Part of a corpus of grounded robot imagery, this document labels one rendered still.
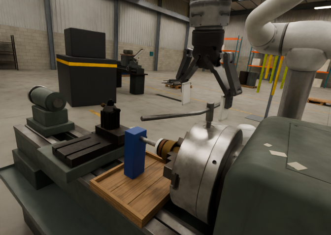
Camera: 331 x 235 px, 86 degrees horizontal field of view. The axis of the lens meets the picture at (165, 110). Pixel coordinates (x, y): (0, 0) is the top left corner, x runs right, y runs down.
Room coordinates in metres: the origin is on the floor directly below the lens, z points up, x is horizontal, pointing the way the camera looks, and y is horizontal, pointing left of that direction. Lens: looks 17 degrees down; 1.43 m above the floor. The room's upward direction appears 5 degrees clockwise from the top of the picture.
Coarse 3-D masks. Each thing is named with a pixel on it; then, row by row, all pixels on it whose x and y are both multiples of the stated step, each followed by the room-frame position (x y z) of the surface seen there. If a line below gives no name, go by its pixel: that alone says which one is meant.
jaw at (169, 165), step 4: (168, 152) 0.58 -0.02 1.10; (172, 152) 0.58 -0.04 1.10; (168, 156) 0.56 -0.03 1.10; (172, 156) 0.55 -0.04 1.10; (168, 160) 0.53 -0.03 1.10; (172, 160) 0.52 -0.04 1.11; (168, 164) 0.50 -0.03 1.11; (172, 164) 0.50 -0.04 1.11; (164, 168) 0.48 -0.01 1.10; (168, 168) 0.47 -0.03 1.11; (164, 172) 0.48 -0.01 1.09; (168, 172) 0.47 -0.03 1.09; (164, 176) 0.48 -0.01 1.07; (168, 176) 0.47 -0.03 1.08; (172, 176) 0.45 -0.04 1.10; (176, 176) 0.44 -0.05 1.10; (172, 180) 0.45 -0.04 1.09; (176, 180) 0.44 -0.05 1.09; (172, 184) 0.45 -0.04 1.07; (176, 184) 0.44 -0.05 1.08; (176, 188) 0.44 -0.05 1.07
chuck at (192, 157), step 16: (192, 128) 0.52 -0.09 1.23; (224, 128) 0.52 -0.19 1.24; (192, 144) 0.47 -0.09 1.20; (208, 144) 0.46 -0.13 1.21; (176, 160) 0.45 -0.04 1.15; (192, 160) 0.44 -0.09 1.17; (192, 176) 0.41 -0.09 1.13; (176, 192) 0.43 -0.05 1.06; (192, 192) 0.40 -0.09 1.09; (192, 208) 0.41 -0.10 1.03
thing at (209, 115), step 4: (208, 104) 0.50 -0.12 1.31; (212, 104) 0.50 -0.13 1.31; (212, 108) 0.50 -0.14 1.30; (208, 112) 0.51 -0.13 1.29; (212, 112) 0.51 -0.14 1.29; (208, 116) 0.51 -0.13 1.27; (212, 116) 0.51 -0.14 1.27; (208, 120) 0.51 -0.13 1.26; (212, 120) 0.51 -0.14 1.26; (208, 124) 0.52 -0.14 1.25; (208, 128) 0.52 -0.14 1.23
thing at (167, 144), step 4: (164, 140) 0.64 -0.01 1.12; (168, 140) 0.64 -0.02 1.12; (172, 140) 0.64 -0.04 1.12; (160, 144) 0.63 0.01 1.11; (164, 144) 0.62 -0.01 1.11; (168, 144) 0.61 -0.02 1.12; (172, 144) 0.60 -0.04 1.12; (176, 144) 0.62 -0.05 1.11; (160, 148) 0.62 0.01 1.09; (164, 148) 0.61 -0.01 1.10; (168, 148) 0.60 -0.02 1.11; (172, 148) 0.60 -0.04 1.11; (176, 148) 0.60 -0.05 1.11; (160, 152) 0.61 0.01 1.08; (164, 152) 0.60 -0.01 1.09; (176, 152) 0.59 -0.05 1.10; (160, 156) 0.62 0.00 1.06; (164, 156) 0.60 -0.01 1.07
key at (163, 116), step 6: (204, 108) 0.50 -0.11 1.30; (162, 114) 0.39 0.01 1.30; (168, 114) 0.40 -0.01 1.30; (174, 114) 0.41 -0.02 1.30; (180, 114) 0.43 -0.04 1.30; (186, 114) 0.44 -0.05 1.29; (192, 114) 0.46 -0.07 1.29; (198, 114) 0.47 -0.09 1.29; (144, 120) 0.36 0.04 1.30; (150, 120) 0.37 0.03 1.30
